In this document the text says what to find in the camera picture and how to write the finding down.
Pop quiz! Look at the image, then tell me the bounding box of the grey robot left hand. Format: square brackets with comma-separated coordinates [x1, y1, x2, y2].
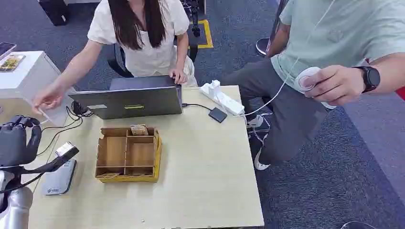
[0, 115, 43, 167]

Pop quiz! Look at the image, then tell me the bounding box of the white round device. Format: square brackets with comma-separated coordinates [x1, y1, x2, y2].
[295, 66, 338, 110]

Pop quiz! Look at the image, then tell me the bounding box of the grey flat device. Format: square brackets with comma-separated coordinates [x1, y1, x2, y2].
[42, 159, 77, 196]

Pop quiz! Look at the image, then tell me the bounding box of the black power adapter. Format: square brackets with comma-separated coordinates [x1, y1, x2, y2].
[71, 100, 89, 116]

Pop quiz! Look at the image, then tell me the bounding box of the white cabinet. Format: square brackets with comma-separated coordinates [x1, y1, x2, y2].
[0, 50, 76, 127]

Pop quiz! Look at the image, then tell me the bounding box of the yellow card pack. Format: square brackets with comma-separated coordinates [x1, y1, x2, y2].
[0, 54, 26, 73]

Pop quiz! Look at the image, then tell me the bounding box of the dark tablet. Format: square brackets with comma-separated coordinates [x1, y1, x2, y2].
[0, 42, 17, 60]

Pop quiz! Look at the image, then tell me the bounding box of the wooden compartment box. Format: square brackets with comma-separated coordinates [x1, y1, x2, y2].
[95, 126, 162, 183]

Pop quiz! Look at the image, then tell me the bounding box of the grey laptop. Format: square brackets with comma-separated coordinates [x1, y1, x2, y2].
[68, 75, 183, 120]

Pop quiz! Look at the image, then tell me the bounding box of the upright card stack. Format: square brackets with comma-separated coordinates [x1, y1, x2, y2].
[129, 124, 149, 136]

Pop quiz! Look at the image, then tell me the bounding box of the black office chair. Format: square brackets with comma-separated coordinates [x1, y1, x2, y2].
[107, 34, 199, 78]

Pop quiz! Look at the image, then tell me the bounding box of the black box on floor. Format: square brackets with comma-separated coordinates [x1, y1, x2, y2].
[38, 0, 70, 27]

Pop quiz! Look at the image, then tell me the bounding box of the person at laptop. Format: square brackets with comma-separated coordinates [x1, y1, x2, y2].
[32, 0, 198, 111]

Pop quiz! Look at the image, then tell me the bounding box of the small black hub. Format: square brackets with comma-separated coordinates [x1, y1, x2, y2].
[208, 107, 228, 124]

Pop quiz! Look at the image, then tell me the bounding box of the white charger plug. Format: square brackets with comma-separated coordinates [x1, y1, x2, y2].
[209, 79, 221, 96]

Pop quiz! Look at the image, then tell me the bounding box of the white power strip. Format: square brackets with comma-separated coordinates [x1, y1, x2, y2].
[200, 83, 245, 116]

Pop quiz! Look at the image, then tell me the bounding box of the black stand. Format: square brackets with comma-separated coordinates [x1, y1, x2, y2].
[181, 0, 203, 38]

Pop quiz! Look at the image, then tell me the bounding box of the yellow floor tape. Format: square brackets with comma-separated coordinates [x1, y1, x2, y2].
[189, 19, 214, 50]

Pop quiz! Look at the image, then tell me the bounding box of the chrome stool base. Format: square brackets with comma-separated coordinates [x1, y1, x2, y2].
[256, 0, 286, 57]

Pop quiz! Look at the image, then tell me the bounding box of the dark round object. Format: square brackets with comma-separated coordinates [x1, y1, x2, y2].
[340, 221, 377, 229]

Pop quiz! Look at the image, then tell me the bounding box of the black wristwatch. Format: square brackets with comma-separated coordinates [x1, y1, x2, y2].
[352, 65, 381, 94]

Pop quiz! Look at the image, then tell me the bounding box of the long black power cable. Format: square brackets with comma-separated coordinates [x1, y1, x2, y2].
[36, 105, 94, 157]

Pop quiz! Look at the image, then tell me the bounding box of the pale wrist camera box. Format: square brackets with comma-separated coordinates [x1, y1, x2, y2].
[55, 142, 80, 159]

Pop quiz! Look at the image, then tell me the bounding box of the short black hub cable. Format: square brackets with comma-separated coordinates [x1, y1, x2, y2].
[181, 103, 212, 111]

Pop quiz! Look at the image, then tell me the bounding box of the long white cable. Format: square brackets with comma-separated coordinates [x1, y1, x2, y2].
[233, 0, 336, 118]

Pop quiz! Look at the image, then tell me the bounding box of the person with white cable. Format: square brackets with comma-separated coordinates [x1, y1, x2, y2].
[221, 0, 405, 171]

